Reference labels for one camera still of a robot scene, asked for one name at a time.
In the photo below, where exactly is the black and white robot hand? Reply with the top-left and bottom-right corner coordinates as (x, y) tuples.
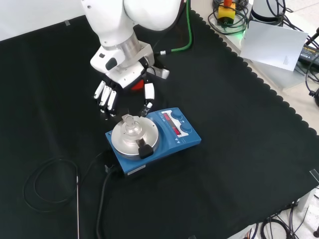
(90, 46), (157, 120)

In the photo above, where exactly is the clear round-bottom glass flask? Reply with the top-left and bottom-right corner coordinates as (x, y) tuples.
(121, 115), (141, 138)

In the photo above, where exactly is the heater with blue base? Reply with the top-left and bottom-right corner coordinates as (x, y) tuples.
(105, 107), (202, 178)

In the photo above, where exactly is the yellow stop button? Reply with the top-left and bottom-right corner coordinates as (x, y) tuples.
(217, 0), (236, 26)

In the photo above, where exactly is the black cloth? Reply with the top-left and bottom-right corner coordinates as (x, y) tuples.
(0, 9), (319, 239)

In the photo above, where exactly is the pale board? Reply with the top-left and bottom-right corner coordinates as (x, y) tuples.
(239, 20), (309, 72)

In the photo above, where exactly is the white cylinder base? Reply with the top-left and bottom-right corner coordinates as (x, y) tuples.
(249, 0), (285, 25)

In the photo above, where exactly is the black power adapter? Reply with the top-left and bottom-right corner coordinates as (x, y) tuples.
(297, 43), (319, 66)

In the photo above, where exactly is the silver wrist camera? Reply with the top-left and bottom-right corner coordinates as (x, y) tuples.
(146, 65), (170, 80)

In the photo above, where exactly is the green cable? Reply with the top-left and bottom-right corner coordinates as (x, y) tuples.
(159, 0), (194, 56)

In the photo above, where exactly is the black heater power cable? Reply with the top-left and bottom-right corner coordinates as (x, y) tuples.
(95, 163), (118, 239)

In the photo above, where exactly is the black cable with metal probe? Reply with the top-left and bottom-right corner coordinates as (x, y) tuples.
(22, 150), (108, 239)

